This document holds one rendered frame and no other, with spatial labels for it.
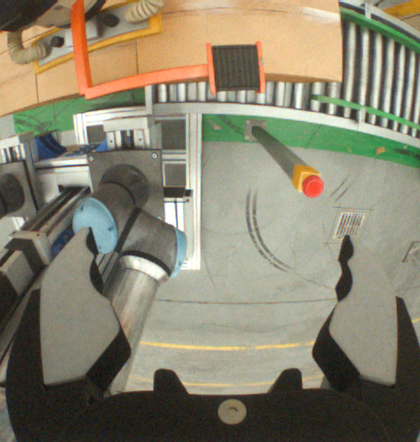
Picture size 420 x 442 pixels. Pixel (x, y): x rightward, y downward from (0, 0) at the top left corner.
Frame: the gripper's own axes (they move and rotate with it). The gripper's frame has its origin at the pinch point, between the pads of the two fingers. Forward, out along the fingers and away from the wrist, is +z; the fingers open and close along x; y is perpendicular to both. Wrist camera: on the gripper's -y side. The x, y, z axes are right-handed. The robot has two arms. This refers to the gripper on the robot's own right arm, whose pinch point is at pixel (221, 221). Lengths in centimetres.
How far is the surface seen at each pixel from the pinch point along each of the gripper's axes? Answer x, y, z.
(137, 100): -53, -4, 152
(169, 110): -19, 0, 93
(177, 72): -6.3, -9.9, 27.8
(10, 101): -119, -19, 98
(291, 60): 21, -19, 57
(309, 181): 27, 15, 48
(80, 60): -23.4, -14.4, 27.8
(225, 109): 5, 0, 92
